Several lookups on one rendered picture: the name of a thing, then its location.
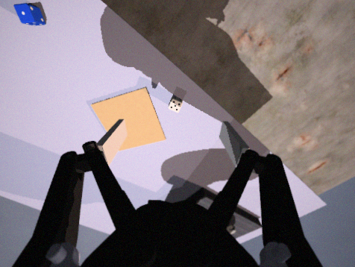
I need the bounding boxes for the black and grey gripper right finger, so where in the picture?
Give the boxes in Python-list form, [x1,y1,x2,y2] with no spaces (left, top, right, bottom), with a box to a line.
[186,121,323,267]

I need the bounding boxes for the tan flat mat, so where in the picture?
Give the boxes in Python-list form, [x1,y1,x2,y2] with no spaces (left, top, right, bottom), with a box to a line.
[91,88,166,151]

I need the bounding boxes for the blue die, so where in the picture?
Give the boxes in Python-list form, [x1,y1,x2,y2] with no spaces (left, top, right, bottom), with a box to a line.
[14,3,45,26]

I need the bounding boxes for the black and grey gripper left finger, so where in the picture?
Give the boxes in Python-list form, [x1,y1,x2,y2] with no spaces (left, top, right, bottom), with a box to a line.
[12,119,157,267]

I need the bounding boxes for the white die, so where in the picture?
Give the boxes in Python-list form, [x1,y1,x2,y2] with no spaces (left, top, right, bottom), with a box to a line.
[168,96,183,113]

